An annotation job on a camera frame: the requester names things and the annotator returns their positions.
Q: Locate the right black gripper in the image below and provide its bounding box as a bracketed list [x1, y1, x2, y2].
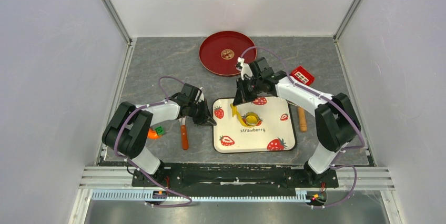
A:
[234, 77, 263, 106]

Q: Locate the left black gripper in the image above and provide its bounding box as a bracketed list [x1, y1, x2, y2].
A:
[188, 98, 215, 126]

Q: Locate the yellow dough scrap strip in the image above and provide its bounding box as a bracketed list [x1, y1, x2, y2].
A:
[230, 104, 262, 128]

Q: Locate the metal spatula orange handle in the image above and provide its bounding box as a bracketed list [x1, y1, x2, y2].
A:
[179, 117, 189, 150]

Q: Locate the white strawberry tray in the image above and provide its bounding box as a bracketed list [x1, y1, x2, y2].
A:
[212, 97, 297, 154]

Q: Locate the wooden roller with handle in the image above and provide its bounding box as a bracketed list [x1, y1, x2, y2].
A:
[288, 101, 308, 133]

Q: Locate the round metal cookie cutter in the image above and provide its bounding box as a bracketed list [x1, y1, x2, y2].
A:
[244, 112, 260, 127]

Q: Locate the yellow dough lump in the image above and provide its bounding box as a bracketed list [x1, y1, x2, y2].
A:
[245, 114, 259, 127]

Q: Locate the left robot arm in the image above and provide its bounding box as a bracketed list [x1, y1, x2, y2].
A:
[102, 84, 216, 186]

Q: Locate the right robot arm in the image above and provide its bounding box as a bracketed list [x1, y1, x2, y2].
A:
[231, 57, 360, 186]

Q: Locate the round red tray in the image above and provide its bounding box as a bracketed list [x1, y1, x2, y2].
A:
[199, 31, 257, 77]

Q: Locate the green toy brick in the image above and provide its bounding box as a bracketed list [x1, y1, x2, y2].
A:
[155, 126, 165, 136]

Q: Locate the orange arch toy block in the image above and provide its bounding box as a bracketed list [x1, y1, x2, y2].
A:
[147, 129, 160, 139]

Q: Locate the red toy block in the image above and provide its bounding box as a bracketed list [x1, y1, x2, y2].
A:
[290, 66, 315, 86]

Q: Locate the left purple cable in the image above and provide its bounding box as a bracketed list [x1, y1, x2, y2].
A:
[113, 76, 193, 208]

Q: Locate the purple cable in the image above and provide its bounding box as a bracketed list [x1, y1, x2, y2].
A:
[238, 46, 366, 209]
[113, 76, 193, 208]

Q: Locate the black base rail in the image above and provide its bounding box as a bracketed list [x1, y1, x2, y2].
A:
[152, 162, 339, 197]

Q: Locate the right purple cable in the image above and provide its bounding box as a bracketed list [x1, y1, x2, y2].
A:
[238, 46, 366, 209]

